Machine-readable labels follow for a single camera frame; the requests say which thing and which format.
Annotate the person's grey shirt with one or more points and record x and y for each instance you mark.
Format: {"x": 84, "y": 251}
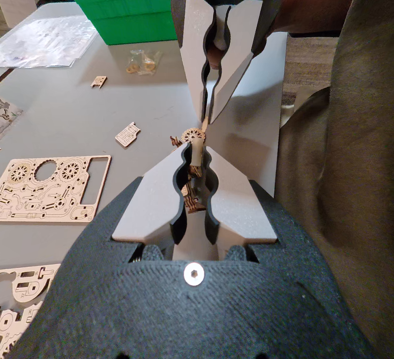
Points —
{"x": 354, "y": 149}

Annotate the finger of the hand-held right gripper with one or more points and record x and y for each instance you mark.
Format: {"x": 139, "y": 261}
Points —
{"x": 192, "y": 42}
{"x": 240, "y": 42}

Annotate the wooden parts sheet with round hole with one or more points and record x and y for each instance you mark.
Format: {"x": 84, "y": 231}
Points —
{"x": 18, "y": 211}

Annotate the small wooden parts panel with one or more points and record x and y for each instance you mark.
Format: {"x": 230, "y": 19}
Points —
{"x": 127, "y": 135}

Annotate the grey desk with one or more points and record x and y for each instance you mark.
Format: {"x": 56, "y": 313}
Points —
{"x": 77, "y": 109}

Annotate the wooden spoked wheel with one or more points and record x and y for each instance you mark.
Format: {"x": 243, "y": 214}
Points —
{"x": 192, "y": 135}

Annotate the clear bag of small parts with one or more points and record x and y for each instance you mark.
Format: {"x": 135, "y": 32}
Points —
{"x": 143, "y": 65}

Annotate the pale wax stick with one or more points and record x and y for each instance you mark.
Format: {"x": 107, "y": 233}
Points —
{"x": 197, "y": 154}

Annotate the person's right hand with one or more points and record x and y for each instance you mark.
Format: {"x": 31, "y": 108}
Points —
{"x": 215, "y": 55}

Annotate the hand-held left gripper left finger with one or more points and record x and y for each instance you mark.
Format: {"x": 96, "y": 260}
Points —
{"x": 144, "y": 205}

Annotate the printed paper at left edge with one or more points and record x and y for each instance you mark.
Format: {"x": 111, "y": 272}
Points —
{"x": 9, "y": 118}

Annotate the wooden motorcycle model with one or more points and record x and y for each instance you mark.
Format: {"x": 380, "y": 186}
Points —
{"x": 192, "y": 202}

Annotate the small notched wooden piece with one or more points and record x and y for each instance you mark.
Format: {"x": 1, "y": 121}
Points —
{"x": 99, "y": 82}

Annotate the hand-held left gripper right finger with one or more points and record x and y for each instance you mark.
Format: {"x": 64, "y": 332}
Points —
{"x": 243, "y": 211}

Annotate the thin wooden stick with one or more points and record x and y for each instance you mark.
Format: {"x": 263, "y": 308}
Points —
{"x": 205, "y": 125}

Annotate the wooden parts sheet with wheels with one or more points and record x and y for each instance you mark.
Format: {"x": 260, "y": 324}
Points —
{"x": 18, "y": 334}

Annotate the green plastic bin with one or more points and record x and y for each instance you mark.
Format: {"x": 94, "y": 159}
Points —
{"x": 123, "y": 11}

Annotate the paper sheet in plastic sleeve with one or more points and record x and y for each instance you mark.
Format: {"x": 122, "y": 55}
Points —
{"x": 46, "y": 38}

